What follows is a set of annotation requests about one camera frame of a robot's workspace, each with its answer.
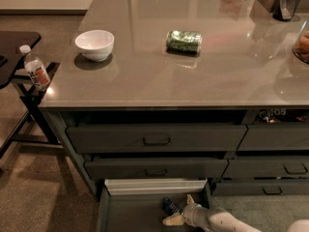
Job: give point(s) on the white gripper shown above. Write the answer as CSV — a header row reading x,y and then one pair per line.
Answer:
x,y
188,215

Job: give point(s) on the blue rxbar blueberry bar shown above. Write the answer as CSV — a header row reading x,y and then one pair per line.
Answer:
x,y
170,207

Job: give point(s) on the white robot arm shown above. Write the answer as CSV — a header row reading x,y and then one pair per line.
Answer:
x,y
216,219

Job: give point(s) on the middle left grey drawer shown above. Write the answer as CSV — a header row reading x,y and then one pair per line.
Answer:
x,y
155,168

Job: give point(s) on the grey drawer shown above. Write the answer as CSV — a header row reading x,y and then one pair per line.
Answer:
x,y
272,187
267,167
155,138
271,137
155,168

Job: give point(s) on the open bottom left drawer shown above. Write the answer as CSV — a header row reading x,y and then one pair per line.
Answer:
x,y
135,205

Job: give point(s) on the middle right grey drawer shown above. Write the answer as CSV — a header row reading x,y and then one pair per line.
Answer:
x,y
267,167

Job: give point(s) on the top left grey drawer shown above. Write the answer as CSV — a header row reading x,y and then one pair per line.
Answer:
x,y
155,138

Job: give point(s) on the bottom right grey drawer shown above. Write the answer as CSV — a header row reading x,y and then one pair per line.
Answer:
x,y
272,187

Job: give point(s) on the top right grey drawer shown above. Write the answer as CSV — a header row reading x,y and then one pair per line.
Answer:
x,y
271,137

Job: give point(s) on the snack bags in drawer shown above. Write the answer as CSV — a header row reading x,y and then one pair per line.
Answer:
x,y
280,115

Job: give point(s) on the green soda can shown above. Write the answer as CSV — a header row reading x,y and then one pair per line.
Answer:
x,y
184,41

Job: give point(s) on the white ceramic bowl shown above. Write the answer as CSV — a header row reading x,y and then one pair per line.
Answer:
x,y
95,45

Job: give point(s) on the glass bowl with snacks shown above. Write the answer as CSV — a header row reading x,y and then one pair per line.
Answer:
x,y
301,46

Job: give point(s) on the clear water bottle orange label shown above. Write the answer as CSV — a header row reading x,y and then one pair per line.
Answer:
x,y
35,68

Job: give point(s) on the black side table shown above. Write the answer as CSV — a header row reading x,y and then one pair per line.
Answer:
x,y
10,41

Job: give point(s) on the dark metal jug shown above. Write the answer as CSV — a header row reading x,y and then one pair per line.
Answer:
x,y
285,10

